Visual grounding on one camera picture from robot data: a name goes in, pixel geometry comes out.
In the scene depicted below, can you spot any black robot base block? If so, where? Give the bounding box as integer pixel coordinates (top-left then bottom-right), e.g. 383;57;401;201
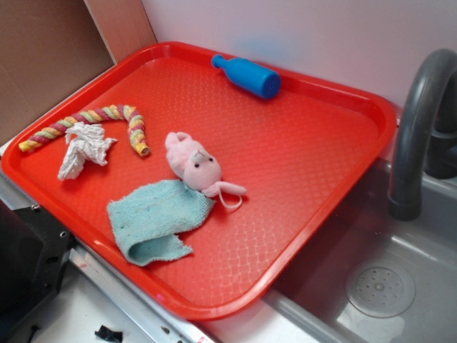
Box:
1;202;74;342

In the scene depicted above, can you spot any crumpled white paper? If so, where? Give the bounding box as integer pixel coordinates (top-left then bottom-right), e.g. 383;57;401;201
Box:
57;122;117;181

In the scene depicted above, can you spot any red plastic tray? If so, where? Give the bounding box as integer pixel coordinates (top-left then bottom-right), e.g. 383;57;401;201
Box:
1;42;396;321

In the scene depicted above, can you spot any pink plush bunny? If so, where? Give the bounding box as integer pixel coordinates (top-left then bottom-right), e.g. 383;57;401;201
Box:
165;132;247;210

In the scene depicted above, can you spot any blue plastic toy bottle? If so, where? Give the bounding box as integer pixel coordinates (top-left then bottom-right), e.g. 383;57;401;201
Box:
211;54;282;99

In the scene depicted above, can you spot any light blue towel cloth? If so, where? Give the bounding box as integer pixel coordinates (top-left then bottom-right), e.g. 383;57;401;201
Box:
107;179;216;267

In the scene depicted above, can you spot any grey toy sink basin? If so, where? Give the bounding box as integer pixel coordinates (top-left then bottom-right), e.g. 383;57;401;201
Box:
265;160;456;342

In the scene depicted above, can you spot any round sink drain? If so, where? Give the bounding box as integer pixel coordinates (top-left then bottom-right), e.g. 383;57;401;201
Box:
345;259;416;319

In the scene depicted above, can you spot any grey plastic faucet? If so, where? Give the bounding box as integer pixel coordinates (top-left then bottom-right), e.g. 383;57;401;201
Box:
388;49;456;221

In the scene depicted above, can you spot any black tape scrap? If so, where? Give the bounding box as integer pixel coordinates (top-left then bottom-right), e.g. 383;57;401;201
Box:
94;325;124;343

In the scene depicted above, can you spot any brown cardboard panel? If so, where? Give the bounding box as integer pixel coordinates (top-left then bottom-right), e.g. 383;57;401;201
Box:
1;1;156;144

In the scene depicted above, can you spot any multicolour twisted rope toy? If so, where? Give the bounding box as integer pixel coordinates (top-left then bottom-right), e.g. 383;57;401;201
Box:
18;104;151;156

